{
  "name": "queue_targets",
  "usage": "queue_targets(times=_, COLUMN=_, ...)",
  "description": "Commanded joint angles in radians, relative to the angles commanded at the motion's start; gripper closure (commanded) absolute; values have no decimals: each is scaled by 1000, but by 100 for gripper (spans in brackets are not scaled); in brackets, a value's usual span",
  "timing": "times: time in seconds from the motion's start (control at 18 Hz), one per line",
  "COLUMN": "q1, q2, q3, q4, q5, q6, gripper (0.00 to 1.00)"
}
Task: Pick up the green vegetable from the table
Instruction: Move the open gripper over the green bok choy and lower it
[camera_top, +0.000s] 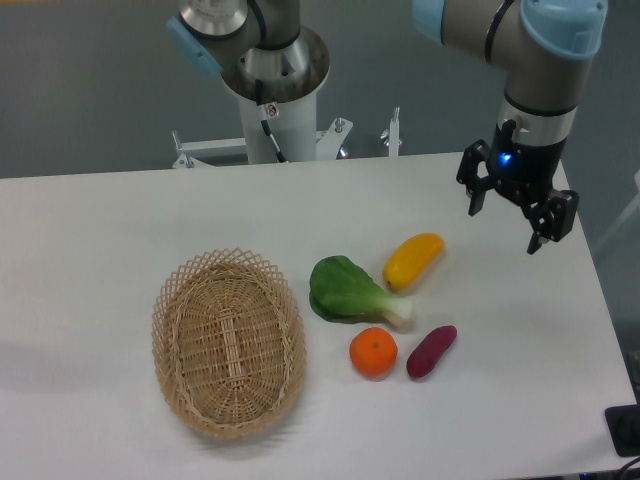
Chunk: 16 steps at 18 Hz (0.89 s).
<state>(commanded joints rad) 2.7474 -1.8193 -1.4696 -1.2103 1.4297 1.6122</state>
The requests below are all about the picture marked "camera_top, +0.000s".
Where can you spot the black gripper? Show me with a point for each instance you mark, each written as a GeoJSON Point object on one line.
{"type": "Point", "coordinates": [524, 175]}

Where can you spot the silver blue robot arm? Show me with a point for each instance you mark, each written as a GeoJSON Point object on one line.
{"type": "Point", "coordinates": [275, 66]}

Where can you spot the green bok choy vegetable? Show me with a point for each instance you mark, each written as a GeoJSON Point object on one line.
{"type": "Point", "coordinates": [341, 291]}

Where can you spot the yellow mango fruit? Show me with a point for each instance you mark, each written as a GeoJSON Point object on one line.
{"type": "Point", "coordinates": [409, 261]}

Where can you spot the purple sweet potato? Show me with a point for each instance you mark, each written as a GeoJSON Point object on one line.
{"type": "Point", "coordinates": [425, 357]}

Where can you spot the orange tangerine fruit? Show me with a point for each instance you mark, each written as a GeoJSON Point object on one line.
{"type": "Point", "coordinates": [373, 352]}

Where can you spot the black device at edge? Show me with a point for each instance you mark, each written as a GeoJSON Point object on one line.
{"type": "Point", "coordinates": [623, 426]}

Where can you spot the woven wicker basket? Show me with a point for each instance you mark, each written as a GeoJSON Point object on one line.
{"type": "Point", "coordinates": [228, 344]}

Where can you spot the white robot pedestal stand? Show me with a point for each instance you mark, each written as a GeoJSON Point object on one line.
{"type": "Point", "coordinates": [274, 132]}

